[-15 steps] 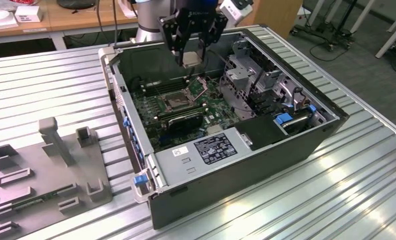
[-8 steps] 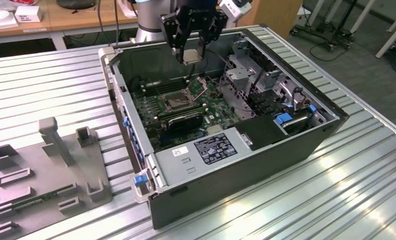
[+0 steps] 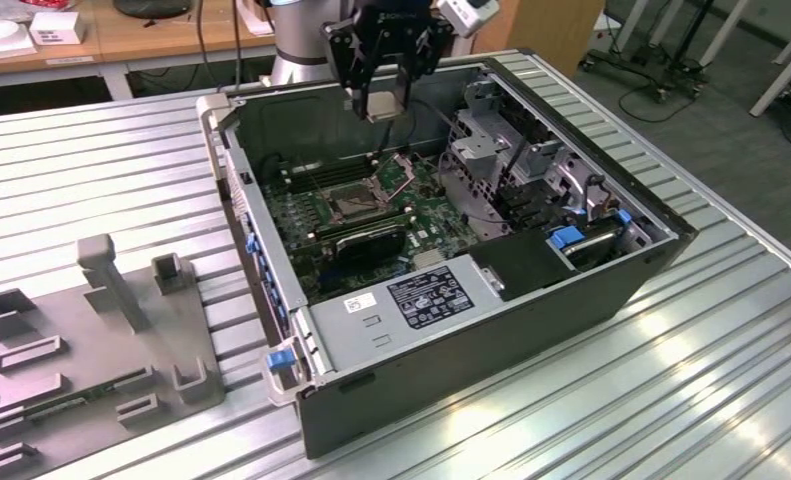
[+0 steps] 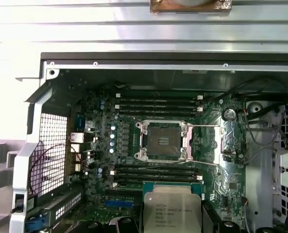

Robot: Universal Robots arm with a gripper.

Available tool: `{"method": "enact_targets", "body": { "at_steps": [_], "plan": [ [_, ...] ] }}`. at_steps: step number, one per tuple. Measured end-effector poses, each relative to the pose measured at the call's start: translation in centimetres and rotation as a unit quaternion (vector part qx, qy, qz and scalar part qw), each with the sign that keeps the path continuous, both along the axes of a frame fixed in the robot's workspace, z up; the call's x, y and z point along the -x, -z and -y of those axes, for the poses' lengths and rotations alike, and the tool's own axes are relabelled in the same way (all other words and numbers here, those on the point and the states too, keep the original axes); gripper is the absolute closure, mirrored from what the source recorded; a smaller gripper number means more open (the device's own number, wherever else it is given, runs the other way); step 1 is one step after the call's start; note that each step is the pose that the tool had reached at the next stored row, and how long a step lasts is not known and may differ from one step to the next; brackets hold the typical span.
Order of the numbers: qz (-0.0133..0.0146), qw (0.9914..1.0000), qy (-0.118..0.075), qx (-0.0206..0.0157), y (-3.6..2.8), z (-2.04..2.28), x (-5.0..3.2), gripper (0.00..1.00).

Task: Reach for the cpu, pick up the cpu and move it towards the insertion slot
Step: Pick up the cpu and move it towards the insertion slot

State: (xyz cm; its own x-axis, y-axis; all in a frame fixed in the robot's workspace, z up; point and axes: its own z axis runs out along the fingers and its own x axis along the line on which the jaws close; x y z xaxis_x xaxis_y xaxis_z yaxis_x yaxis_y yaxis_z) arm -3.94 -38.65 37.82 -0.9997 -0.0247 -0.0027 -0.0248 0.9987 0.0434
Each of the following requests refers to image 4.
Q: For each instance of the black graphics card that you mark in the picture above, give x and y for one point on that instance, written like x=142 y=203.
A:
x=66 y=206

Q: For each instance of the green motherboard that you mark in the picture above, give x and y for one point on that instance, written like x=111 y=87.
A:
x=214 y=174

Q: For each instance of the silver CPU chip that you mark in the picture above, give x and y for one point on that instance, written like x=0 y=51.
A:
x=170 y=211

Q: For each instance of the round silver coin battery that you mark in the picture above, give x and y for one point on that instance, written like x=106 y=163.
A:
x=229 y=114

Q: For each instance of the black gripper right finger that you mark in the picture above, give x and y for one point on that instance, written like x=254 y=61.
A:
x=210 y=221

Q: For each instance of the black open PC case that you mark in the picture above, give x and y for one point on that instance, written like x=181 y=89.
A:
x=134 y=62

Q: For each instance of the black RAM slot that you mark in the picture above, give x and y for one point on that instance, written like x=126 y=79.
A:
x=158 y=112
x=158 y=96
x=158 y=172
x=158 y=107
x=129 y=167
x=126 y=183
x=158 y=178
x=158 y=102

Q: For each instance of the blue rear port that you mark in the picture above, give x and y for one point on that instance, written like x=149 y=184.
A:
x=80 y=121

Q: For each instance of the blue expansion slot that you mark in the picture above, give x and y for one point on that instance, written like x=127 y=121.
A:
x=119 y=203

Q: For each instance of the silver rear port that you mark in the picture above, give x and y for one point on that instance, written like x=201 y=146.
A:
x=75 y=148
x=77 y=137

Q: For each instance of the black expansion slot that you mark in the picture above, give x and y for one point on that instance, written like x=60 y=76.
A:
x=124 y=193

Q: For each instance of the grey metal disk bay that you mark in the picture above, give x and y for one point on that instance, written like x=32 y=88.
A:
x=287 y=174

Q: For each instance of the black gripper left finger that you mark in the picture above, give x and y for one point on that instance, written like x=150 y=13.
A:
x=124 y=225

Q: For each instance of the CPU socket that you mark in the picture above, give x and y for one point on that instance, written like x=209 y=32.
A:
x=165 y=140

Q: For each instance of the blue card retention clip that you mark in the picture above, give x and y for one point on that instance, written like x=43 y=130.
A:
x=36 y=222

